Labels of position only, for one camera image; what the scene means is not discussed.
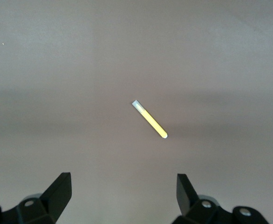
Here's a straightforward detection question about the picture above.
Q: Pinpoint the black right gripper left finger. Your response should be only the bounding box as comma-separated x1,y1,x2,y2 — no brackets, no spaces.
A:
0,172,72,224

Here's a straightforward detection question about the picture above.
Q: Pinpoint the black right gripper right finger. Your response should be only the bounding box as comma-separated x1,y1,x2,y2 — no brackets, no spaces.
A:
171,173,269,224

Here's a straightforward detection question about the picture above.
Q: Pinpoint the yellow marker pen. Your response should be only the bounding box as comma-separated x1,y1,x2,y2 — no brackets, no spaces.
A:
131,99,169,140

